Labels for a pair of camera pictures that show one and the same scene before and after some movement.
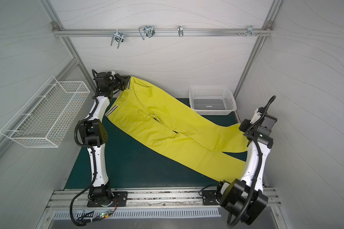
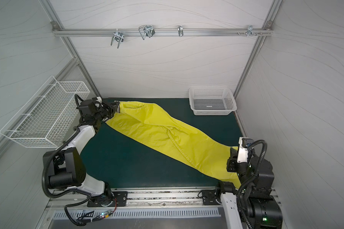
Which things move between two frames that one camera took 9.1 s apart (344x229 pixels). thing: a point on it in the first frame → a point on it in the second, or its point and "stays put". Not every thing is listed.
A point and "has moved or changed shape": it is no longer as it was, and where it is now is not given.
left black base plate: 120,199 stays put
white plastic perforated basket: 211,101 stays put
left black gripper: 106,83 → 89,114
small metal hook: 180,29 stays put
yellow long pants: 142,107 has moved or changed shape
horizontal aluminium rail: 162,32 stays put
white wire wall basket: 44,119 stays put
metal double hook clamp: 148,31 stays put
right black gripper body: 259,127 → 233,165
